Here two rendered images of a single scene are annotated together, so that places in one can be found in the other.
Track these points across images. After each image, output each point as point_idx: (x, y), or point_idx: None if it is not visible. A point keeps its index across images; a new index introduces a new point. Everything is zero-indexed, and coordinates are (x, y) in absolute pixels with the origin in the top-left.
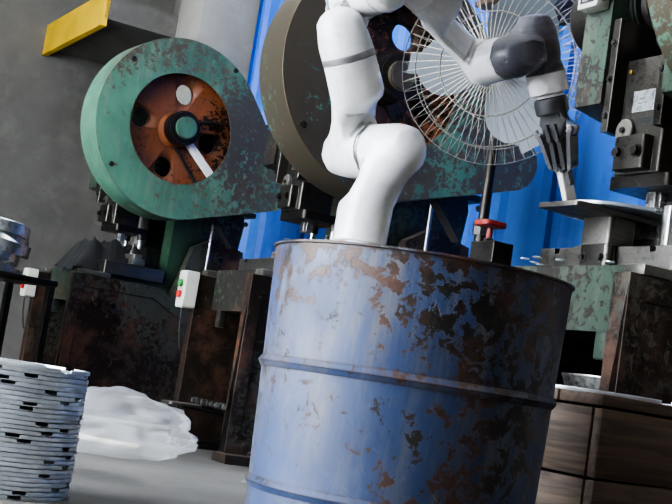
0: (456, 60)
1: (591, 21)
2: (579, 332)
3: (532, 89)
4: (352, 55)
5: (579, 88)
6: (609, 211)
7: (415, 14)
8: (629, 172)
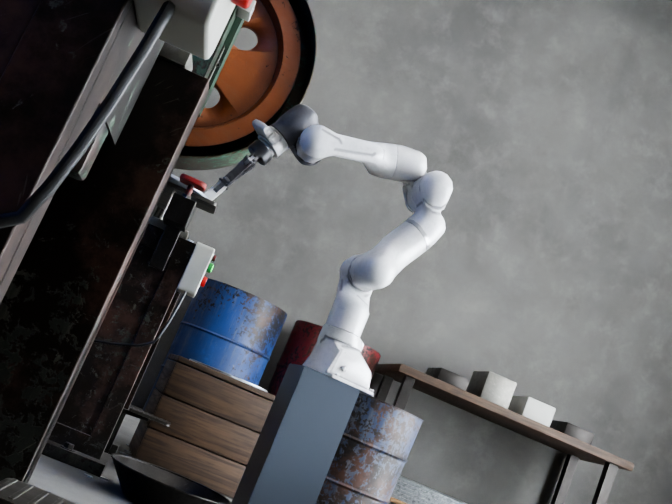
0: (336, 154)
1: (234, 14)
2: None
3: (281, 153)
4: None
5: (210, 64)
6: None
7: (389, 175)
8: None
